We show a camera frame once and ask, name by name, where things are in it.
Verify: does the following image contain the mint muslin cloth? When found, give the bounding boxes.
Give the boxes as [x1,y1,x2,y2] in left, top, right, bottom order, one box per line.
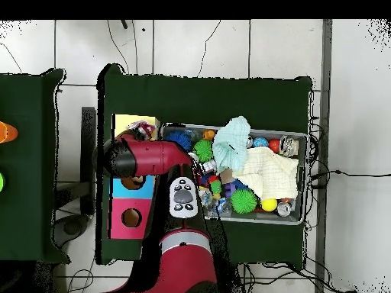
[212,115,252,173]

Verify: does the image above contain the colourful spotted fabric scrap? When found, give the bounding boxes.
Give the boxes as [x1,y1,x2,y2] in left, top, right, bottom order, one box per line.
[127,120,157,140]

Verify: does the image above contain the wooden box with three holes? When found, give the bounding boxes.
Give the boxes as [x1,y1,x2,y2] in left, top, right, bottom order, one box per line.
[108,114,160,240]

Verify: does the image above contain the shallow clear mesh bin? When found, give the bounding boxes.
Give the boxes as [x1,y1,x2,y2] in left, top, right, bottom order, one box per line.
[158,122,309,226]

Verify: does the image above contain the green spiky ball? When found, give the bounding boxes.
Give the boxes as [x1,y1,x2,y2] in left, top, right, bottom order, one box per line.
[229,188,258,215]
[192,138,214,163]

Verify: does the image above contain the blue spiky ball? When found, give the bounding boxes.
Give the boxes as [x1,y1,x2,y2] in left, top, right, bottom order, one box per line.
[164,130,192,152]

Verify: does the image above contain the dark green table cloth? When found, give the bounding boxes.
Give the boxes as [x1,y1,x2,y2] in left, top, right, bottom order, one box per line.
[95,63,313,266]

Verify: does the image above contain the cream muslin cloth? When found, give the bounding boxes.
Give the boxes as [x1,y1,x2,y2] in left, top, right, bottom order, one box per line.
[234,146,299,201]

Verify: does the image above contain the yellow ball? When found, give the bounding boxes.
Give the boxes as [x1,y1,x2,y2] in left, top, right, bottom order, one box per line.
[260,198,278,212]

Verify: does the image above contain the dark green side table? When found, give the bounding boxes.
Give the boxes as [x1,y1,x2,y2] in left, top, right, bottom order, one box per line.
[0,67,71,265]

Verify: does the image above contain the orange cone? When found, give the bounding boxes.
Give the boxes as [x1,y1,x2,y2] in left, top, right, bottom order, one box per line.
[0,121,19,144]

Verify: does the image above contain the black power cable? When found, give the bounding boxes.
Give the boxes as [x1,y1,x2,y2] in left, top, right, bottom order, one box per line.
[308,169,391,188]

